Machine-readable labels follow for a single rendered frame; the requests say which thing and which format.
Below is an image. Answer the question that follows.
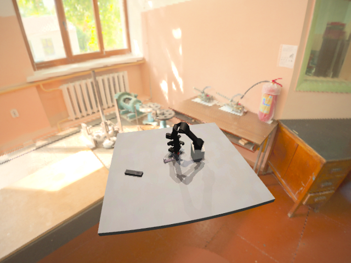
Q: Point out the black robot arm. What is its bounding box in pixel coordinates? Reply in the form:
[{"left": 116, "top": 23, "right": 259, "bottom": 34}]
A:
[{"left": 166, "top": 122, "right": 204, "bottom": 150}]

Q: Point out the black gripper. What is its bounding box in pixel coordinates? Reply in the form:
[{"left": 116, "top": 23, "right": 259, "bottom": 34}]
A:
[{"left": 168, "top": 141, "right": 184, "bottom": 154}]

